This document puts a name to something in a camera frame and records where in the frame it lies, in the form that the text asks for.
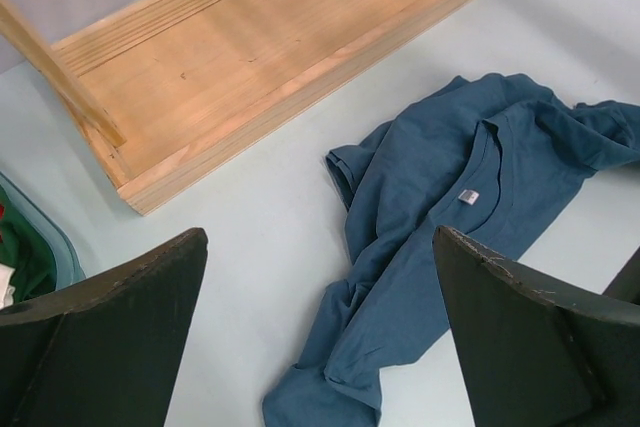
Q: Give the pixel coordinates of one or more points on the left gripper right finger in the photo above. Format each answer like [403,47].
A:
[535,350]

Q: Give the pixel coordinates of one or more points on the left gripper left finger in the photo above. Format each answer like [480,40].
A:
[105,351]

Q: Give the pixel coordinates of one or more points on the blue t-shirt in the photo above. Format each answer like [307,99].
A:
[497,159]

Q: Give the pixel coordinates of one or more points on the teal laundry basket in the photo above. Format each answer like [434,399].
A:
[68,267]

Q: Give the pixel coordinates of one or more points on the white garment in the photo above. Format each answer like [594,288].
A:
[6,289]

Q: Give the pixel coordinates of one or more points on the wooden clothes rack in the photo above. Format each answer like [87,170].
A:
[166,91]

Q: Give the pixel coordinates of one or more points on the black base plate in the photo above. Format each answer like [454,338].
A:
[626,285]

